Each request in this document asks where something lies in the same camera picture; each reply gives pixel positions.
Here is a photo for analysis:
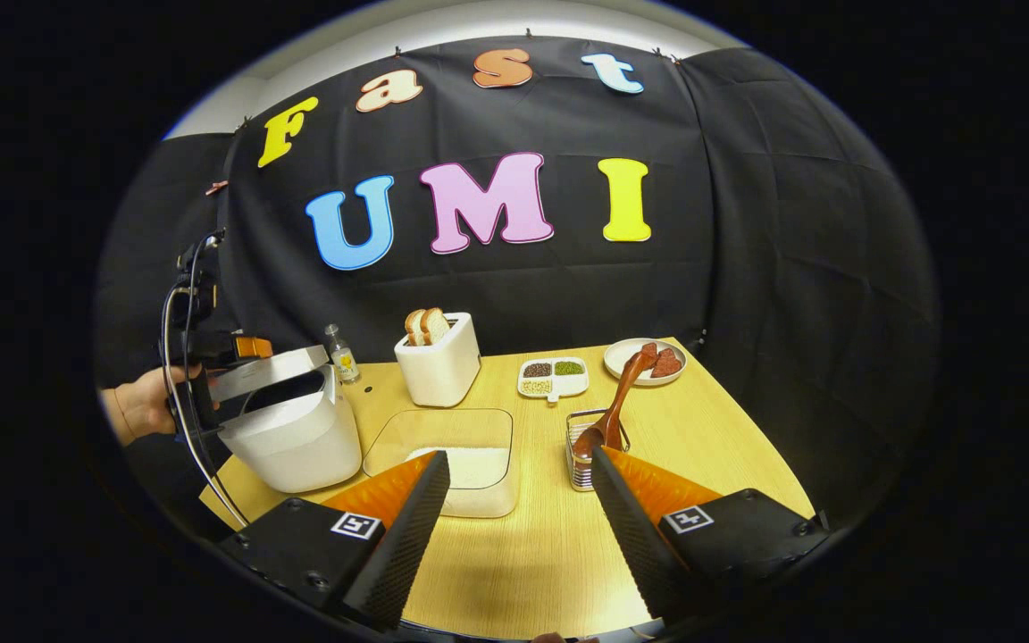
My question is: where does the brown wooden spoon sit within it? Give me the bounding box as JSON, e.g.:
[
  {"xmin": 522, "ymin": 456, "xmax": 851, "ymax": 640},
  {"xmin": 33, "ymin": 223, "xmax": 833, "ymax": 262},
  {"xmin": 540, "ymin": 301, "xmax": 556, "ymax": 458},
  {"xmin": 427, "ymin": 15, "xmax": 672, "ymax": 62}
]
[{"xmin": 573, "ymin": 351, "xmax": 649, "ymax": 459}]

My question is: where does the white toaster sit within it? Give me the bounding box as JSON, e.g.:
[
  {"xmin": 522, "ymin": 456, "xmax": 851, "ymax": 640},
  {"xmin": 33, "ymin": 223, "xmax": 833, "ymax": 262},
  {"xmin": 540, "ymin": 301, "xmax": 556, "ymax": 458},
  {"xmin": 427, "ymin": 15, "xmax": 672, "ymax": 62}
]
[{"xmin": 394, "ymin": 313, "xmax": 482, "ymax": 408}]

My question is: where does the wire chopstick holder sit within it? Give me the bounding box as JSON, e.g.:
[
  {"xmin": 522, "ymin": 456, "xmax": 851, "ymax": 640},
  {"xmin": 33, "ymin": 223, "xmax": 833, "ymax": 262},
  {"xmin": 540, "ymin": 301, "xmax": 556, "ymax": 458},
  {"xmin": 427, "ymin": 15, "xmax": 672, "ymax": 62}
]
[{"xmin": 565, "ymin": 408, "xmax": 632, "ymax": 492}]

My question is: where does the white rice heap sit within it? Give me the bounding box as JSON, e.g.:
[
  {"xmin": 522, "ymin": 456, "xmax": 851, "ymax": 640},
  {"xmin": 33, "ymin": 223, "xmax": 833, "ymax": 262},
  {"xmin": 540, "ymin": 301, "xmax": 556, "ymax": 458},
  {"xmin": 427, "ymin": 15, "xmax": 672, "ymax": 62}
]
[{"xmin": 405, "ymin": 447, "xmax": 512, "ymax": 490}]

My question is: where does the clear plastic container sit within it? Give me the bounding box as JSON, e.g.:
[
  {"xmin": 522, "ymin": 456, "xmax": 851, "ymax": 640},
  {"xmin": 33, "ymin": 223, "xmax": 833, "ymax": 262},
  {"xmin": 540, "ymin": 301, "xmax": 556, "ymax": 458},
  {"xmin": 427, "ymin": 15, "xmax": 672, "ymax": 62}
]
[{"xmin": 363, "ymin": 408, "xmax": 520, "ymax": 519}]

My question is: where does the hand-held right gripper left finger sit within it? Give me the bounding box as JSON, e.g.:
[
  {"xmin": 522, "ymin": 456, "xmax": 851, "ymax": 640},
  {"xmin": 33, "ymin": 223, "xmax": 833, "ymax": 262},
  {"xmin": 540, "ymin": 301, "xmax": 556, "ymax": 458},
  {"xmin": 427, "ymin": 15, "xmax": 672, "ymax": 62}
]
[{"xmin": 220, "ymin": 449, "xmax": 451, "ymax": 631}]

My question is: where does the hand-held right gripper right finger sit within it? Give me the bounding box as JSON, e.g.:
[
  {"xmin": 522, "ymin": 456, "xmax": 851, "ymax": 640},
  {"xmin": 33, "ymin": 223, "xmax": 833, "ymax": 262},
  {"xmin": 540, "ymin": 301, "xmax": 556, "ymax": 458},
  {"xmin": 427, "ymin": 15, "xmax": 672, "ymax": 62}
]
[{"xmin": 590, "ymin": 445, "xmax": 830, "ymax": 622}]

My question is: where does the white divided bean dish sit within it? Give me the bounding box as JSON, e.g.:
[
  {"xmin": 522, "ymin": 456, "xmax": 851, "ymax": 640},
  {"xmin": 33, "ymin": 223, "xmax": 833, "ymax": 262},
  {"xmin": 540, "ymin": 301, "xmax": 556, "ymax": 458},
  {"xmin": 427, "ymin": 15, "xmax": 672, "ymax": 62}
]
[{"xmin": 516, "ymin": 357, "xmax": 590, "ymax": 405}]

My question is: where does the white rice cooker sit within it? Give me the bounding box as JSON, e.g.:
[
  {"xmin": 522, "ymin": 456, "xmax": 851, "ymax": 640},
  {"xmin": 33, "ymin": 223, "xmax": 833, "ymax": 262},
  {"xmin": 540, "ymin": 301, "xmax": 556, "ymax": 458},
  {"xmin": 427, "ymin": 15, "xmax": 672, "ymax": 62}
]
[{"xmin": 208, "ymin": 346, "xmax": 364, "ymax": 494}]

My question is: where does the small glass bottle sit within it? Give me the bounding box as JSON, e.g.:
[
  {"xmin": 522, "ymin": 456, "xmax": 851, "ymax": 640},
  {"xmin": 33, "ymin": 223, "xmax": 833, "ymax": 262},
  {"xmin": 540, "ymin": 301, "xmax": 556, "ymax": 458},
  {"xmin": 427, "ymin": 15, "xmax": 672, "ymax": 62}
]
[{"xmin": 325, "ymin": 323, "xmax": 361, "ymax": 386}]

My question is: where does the white round plate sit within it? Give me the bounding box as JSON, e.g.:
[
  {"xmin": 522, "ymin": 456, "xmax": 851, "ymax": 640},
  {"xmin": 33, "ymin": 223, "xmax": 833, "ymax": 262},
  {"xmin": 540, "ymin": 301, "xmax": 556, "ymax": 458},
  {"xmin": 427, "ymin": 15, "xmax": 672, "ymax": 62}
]
[{"xmin": 604, "ymin": 338, "xmax": 688, "ymax": 387}]

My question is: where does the thin gripper cable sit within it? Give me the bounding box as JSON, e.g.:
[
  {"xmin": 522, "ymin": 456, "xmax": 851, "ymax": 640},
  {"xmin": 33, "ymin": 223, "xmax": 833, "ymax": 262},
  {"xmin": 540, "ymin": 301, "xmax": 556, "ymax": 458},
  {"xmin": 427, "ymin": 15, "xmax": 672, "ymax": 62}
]
[{"xmin": 160, "ymin": 232, "xmax": 252, "ymax": 530}]

